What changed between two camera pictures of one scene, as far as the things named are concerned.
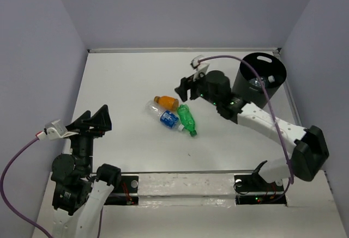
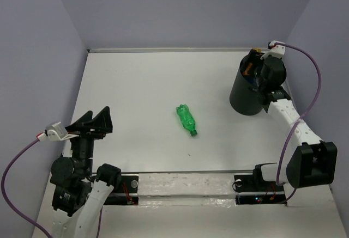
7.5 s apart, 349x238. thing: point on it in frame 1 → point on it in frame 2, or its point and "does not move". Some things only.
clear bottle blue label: x=166 y=117 → x=255 y=81
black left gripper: x=101 y=120 does not move
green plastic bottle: x=187 y=119 does not move
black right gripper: x=184 y=87 → x=254 y=57
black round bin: x=272 y=72 does not move
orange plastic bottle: x=167 y=102 → x=246 y=71
